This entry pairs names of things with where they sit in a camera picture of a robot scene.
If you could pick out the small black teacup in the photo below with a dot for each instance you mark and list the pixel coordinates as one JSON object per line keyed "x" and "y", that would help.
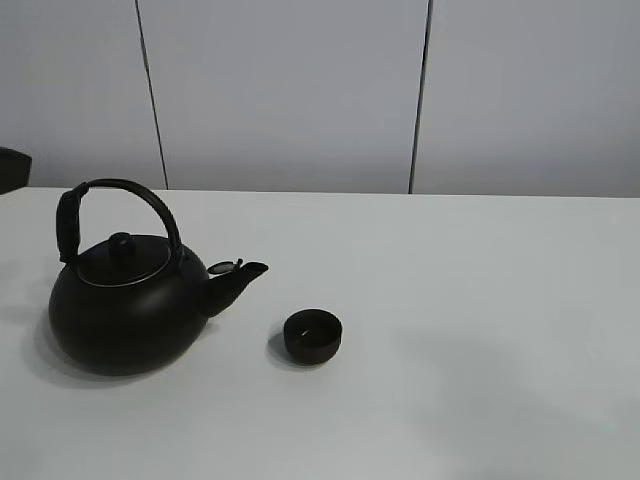
{"x": 312, "y": 336}

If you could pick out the black round teapot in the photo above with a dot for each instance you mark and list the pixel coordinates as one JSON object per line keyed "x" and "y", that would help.
{"x": 134, "y": 303}

